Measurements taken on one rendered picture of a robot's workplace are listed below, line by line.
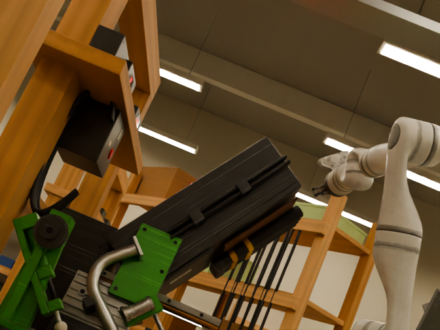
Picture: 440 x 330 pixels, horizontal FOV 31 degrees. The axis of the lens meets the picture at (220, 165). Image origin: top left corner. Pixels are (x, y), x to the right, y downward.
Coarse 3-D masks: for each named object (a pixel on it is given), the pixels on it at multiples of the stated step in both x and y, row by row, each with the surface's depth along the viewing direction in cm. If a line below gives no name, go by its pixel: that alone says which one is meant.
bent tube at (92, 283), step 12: (132, 240) 204; (108, 252) 201; (120, 252) 201; (132, 252) 202; (96, 264) 198; (108, 264) 200; (96, 276) 197; (96, 288) 195; (96, 300) 194; (108, 312) 193; (108, 324) 191
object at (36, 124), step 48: (0, 0) 152; (48, 0) 153; (96, 0) 195; (0, 48) 150; (0, 96) 149; (48, 96) 188; (144, 96) 297; (0, 144) 185; (48, 144) 193; (0, 192) 182; (96, 192) 286; (0, 240) 186
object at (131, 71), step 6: (126, 60) 203; (132, 66) 205; (132, 72) 208; (132, 78) 210; (132, 84) 214; (132, 90) 217; (138, 108) 236; (138, 114) 239; (138, 120) 243; (138, 126) 248
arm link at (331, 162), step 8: (344, 152) 212; (320, 160) 211; (328, 160) 211; (336, 160) 212; (344, 160) 212; (328, 168) 211; (336, 168) 209; (328, 176) 212; (328, 184) 212; (336, 192) 211; (344, 192) 209
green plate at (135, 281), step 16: (144, 224) 209; (144, 240) 207; (160, 240) 208; (176, 240) 208; (144, 256) 205; (160, 256) 206; (128, 272) 202; (144, 272) 203; (160, 272) 203; (112, 288) 199; (128, 288) 200; (144, 288) 201
